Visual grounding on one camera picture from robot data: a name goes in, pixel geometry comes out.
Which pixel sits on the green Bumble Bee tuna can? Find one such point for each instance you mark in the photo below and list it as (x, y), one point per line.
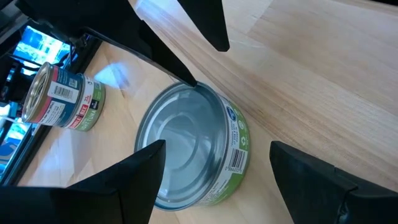
(93, 105)
(186, 140)

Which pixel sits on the blue Wild Planet salmon can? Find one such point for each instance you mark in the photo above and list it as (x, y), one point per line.
(59, 90)

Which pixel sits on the black aluminium rail frame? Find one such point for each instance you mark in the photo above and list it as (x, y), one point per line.
(93, 51)

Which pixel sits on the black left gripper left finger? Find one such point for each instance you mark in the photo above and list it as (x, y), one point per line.
(93, 205)

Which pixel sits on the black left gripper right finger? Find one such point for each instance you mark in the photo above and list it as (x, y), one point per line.
(326, 202)

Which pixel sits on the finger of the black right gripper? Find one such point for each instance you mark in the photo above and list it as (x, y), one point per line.
(205, 18)
(109, 18)

